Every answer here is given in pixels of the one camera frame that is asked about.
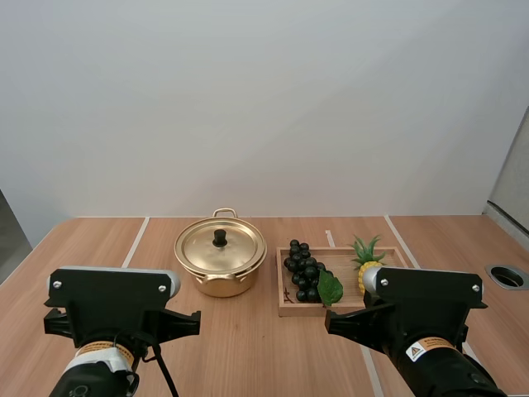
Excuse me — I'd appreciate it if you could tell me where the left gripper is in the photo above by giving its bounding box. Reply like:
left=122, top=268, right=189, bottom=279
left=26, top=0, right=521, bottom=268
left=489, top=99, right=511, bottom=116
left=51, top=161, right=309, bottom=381
left=158, top=309, right=203, bottom=346

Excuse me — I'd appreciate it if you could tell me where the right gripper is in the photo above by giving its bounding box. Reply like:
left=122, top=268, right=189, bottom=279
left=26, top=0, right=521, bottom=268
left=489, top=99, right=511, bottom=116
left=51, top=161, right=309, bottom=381
left=324, top=303, right=398, bottom=353

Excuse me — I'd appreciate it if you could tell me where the yellow toy pineapple green crown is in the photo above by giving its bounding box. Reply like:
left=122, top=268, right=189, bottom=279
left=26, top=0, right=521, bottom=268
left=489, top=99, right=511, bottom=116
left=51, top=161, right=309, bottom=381
left=350, top=234, right=388, bottom=296

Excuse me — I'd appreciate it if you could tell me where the shallow wooden tray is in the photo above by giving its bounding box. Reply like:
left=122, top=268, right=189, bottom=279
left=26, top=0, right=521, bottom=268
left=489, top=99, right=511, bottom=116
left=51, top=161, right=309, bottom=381
left=275, top=246, right=411, bottom=318

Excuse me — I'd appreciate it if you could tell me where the gold lid with black knob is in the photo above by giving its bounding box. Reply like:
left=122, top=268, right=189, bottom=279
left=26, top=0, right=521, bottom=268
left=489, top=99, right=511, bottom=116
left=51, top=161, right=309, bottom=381
left=174, top=217, right=266, bottom=276

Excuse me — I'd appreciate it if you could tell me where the bunch of dark toy grapes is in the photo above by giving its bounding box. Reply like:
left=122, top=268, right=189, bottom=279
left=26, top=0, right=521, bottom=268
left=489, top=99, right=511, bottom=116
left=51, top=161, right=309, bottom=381
left=282, top=238, right=346, bottom=309

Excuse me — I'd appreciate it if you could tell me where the black cable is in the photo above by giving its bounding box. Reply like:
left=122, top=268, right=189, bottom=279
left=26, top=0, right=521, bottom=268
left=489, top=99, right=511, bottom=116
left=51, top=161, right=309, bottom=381
left=110, top=328, right=181, bottom=397

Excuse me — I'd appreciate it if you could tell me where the gold pot with two handles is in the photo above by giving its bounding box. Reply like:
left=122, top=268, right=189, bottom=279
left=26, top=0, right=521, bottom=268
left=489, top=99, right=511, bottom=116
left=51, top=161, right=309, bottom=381
left=173, top=208, right=268, bottom=299

